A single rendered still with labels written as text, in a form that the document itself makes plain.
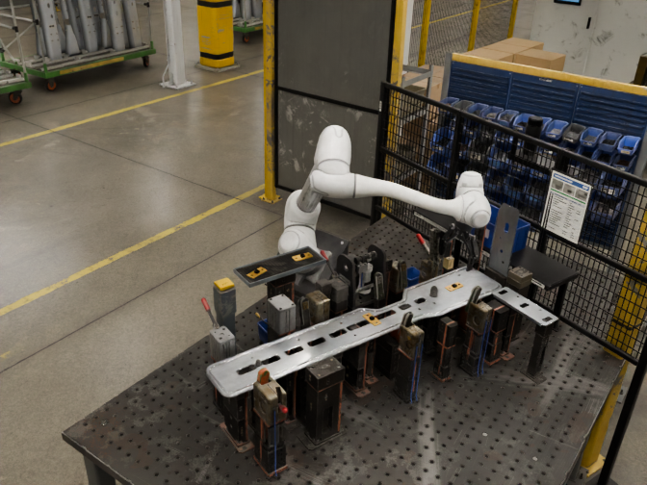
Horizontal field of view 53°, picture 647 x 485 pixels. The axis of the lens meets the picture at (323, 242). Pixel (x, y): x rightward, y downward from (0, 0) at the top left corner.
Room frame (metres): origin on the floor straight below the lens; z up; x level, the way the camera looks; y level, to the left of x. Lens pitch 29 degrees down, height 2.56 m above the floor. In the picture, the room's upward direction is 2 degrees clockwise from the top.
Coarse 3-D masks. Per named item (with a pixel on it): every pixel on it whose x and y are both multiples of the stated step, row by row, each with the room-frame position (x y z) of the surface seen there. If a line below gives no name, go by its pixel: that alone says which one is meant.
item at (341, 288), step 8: (328, 280) 2.36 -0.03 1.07; (336, 280) 2.36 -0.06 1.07; (336, 288) 2.30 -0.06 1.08; (344, 288) 2.30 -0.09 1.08; (336, 296) 2.28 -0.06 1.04; (344, 296) 2.30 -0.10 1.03; (336, 304) 2.28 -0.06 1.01; (344, 304) 2.30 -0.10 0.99; (336, 312) 2.28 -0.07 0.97; (344, 312) 2.32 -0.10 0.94; (336, 336) 2.29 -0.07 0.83
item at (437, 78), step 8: (424, 64) 6.35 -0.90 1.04; (408, 72) 6.03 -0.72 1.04; (440, 72) 6.08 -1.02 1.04; (424, 80) 5.78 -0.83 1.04; (432, 80) 5.80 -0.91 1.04; (440, 80) 5.80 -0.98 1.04; (432, 88) 5.59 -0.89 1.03; (440, 88) 5.73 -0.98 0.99; (432, 96) 5.60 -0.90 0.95; (440, 96) 5.75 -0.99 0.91; (416, 120) 6.00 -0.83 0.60; (432, 120) 5.58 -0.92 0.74; (416, 128) 6.00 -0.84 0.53; (432, 128) 5.48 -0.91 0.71; (408, 136) 6.04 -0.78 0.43; (416, 136) 5.99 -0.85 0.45; (408, 144) 5.78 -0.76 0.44; (424, 152) 5.59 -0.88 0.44; (432, 152) 5.47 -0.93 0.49; (416, 176) 5.54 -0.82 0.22; (424, 176) 5.49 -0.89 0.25; (424, 192) 5.49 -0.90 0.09
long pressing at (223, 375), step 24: (408, 288) 2.43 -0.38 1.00; (360, 312) 2.24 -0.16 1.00; (384, 312) 2.25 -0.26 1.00; (432, 312) 2.26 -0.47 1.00; (288, 336) 2.05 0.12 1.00; (312, 336) 2.06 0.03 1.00; (360, 336) 2.07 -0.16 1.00; (240, 360) 1.90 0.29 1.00; (288, 360) 1.91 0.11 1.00; (312, 360) 1.92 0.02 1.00; (216, 384) 1.77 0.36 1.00; (240, 384) 1.77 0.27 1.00
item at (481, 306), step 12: (480, 300) 2.29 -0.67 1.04; (468, 312) 2.28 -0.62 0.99; (480, 312) 2.23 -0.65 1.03; (468, 324) 2.27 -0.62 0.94; (480, 324) 2.22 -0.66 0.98; (468, 336) 2.27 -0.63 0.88; (480, 336) 2.23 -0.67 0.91; (468, 348) 2.25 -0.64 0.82; (480, 348) 2.25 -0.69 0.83; (468, 360) 2.24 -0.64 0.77; (480, 360) 2.24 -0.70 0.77; (468, 372) 2.23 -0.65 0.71; (480, 372) 2.24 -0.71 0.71
